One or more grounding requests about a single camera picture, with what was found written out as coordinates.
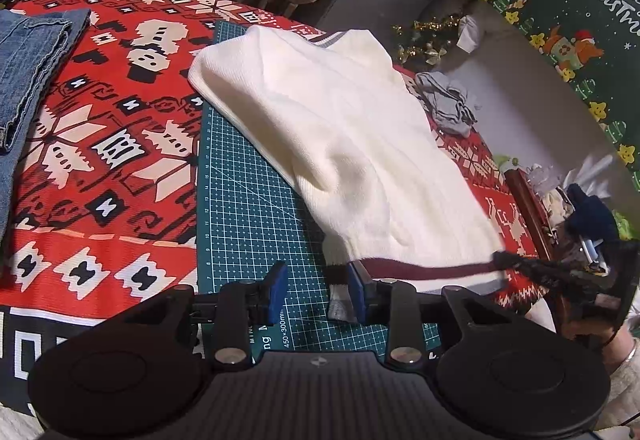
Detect grey garment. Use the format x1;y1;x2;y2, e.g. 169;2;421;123
414;70;483;137

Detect blue jeans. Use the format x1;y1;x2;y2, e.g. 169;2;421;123
0;8;93;241

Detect person's right hand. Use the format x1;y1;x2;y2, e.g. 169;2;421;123
562;317;631;356

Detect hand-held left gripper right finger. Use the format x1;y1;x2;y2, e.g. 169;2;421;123
348;261;501;370

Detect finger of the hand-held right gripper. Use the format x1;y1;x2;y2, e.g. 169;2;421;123
492;250;603;293

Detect white hanging cloth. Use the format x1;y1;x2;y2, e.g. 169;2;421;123
456;15;488;54

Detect clear bottle blue lid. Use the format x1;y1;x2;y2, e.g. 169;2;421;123
580;235;608;271

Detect person's right forearm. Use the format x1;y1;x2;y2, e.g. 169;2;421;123
595;335;640;431

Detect red patterned blanket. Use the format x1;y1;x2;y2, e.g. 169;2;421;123
0;0;556;421

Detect wooden nightstand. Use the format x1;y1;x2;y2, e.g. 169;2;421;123
505;167;573;326

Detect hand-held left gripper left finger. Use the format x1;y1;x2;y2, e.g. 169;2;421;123
137;263;289;371

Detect clear plastic holder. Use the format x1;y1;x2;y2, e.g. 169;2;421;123
527;165;561;193

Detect white knit vest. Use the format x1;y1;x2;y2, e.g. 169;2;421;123
187;24;508;323

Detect small Christmas tree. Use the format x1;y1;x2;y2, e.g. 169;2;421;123
390;0;481;71

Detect dark blue plush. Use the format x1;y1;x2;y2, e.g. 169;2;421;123
565;183;623;246

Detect white plastic bag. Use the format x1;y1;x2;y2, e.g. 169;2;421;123
575;153;618;191

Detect green cutting mat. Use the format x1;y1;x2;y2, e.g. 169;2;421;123
196;18;441;353

